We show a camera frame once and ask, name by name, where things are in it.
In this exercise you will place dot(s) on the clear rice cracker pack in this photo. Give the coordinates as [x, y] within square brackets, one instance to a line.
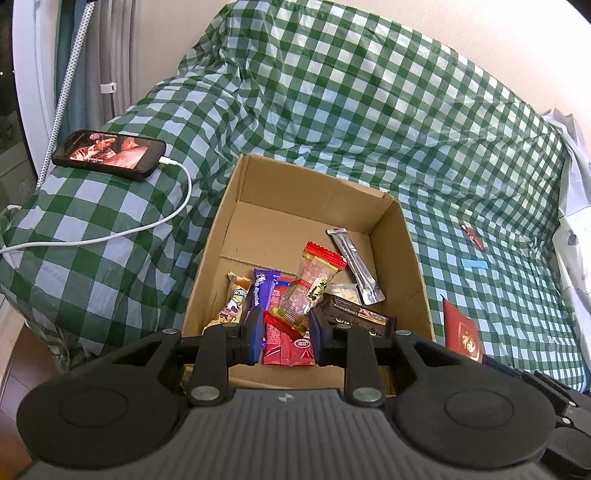
[347, 291]

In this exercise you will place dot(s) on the black chocolate bar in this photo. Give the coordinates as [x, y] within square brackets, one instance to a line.
[340, 311]

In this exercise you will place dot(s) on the small red square packet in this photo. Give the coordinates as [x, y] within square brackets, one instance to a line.
[461, 333]

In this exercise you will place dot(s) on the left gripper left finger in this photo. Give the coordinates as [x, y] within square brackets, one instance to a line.
[214, 352]

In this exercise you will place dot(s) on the grey curtain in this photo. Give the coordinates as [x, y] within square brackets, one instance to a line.
[101, 86]

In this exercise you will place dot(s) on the small red-brown candy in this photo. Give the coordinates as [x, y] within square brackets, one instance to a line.
[318, 267]

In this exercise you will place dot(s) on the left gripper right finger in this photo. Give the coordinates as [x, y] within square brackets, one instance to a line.
[351, 348]

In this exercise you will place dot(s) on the open cardboard box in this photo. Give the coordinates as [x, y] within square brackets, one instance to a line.
[270, 210]

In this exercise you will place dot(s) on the yellow snack bar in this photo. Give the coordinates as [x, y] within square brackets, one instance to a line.
[238, 289]

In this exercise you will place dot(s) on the white cloth on sofa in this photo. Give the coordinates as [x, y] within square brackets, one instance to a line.
[572, 238]

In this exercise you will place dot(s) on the red snack bar wrapper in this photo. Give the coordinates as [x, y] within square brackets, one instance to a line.
[281, 350]

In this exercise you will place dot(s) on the blue stick packet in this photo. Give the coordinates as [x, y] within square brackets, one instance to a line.
[474, 264]

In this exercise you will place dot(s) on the green checkered sofa cover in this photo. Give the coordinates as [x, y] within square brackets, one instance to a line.
[94, 262]

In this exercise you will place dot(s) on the purple chocolate bar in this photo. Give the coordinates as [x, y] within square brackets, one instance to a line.
[264, 281]

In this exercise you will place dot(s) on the black smartphone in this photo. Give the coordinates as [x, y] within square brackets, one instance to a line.
[130, 157]

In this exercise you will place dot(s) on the silver snack stick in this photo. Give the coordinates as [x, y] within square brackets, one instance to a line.
[368, 286]

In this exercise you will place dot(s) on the thin red stick packet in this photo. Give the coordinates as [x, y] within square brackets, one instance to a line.
[473, 237]

